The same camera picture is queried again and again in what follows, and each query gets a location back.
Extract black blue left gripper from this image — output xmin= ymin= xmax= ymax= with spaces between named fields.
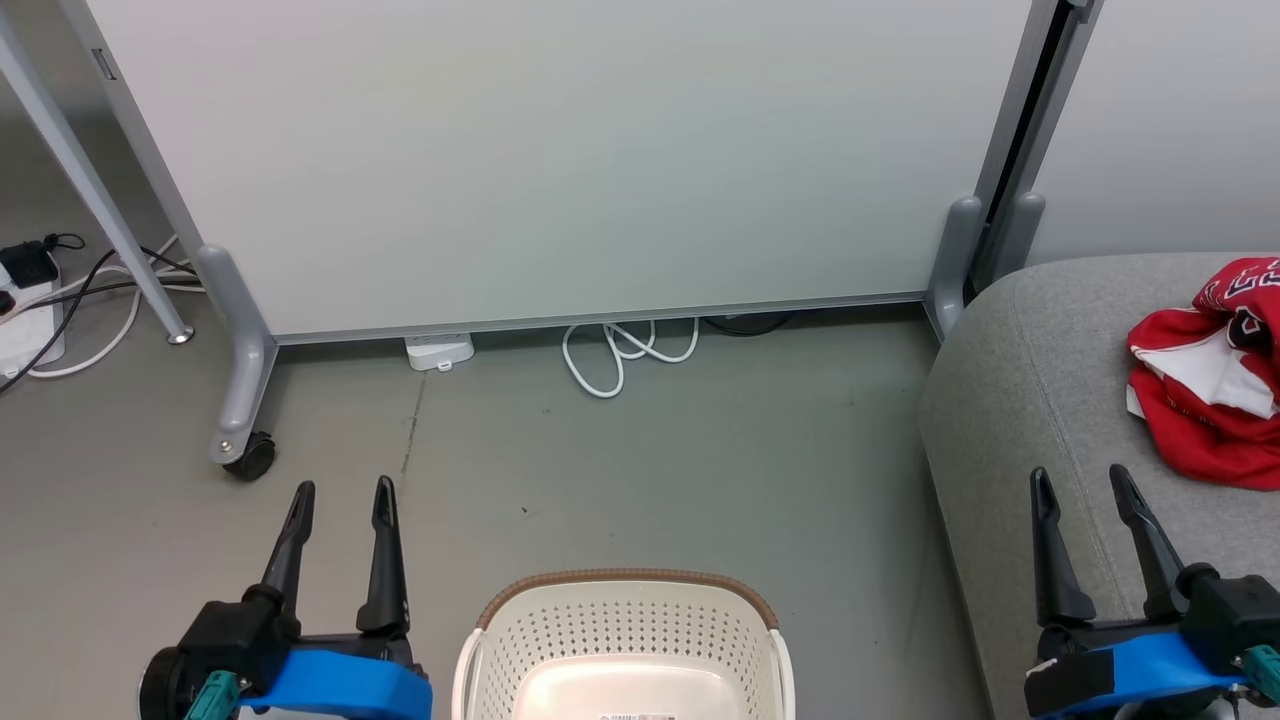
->
xmin=138 ymin=475 xmax=434 ymax=720

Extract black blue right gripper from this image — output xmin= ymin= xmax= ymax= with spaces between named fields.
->
xmin=1024 ymin=463 xmax=1280 ymax=720

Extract red white sports jersey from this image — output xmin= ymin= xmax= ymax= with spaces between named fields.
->
xmin=1126 ymin=256 xmax=1280 ymax=492

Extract cream perforated laundry basket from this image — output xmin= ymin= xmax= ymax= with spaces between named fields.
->
xmin=451 ymin=568 xmax=797 ymax=720

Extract black caster wheel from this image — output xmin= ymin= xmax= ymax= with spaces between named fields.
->
xmin=221 ymin=431 xmax=278 ymax=483

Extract grey fabric sofa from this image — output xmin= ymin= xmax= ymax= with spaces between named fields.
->
xmin=917 ymin=251 xmax=1280 ymax=720

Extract grey partition leg with caster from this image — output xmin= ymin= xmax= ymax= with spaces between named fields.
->
xmin=194 ymin=244 xmax=279 ymax=467

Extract small white power strip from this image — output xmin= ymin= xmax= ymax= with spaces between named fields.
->
xmin=404 ymin=332 xmax=476 ymax=373

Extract large white power strip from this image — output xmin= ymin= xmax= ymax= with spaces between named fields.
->
xmin=0 ymin=262 xmax=67 ymax=380

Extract black power adapter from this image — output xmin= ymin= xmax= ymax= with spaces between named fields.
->
xmin=0 ymin=240 xmax=60 ymax=291

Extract slanted grey metal table leg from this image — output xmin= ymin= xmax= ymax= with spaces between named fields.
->
xmin=0 ymin=8 xmax=197 ymax=347

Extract narrow white partition panel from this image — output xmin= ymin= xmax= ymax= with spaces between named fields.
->
xmin=1025 ymin=0 xmax=1280 ymax=269

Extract large white partition panel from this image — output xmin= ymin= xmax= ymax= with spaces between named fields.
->
xmin=58 ymin=0 xmax=1061 ymax=347

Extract left arm teal plug cable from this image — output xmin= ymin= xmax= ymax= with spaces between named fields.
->
xmin=193 ymin=670 xmax=243 ymax=720

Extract arm teal plug cable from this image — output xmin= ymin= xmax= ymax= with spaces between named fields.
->
xmin=193 ymin=670 xmax=243 ymax=720
xmin=1243 ymin=644 xmax=1280 ymax=707

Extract right arm teal plug cable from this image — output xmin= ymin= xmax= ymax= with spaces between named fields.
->
xmin=1243 ymin=644 xmax=1280 ymax=707

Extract white floor cables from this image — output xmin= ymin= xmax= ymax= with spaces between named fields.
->
xmin=0 ymin=234 xmax=206 ymax=380

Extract coiled white cable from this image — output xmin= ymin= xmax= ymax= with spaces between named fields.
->
xmin=561 ymin=317 xmax=701 ymax=400

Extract black floor cables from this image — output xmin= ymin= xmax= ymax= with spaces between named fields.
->
xmin=0 ymin=232 xmax=203 ymax=397

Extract black cable under partition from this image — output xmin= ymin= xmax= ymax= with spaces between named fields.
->
xmin=700 ymin=311 xmax=796 ymax=338

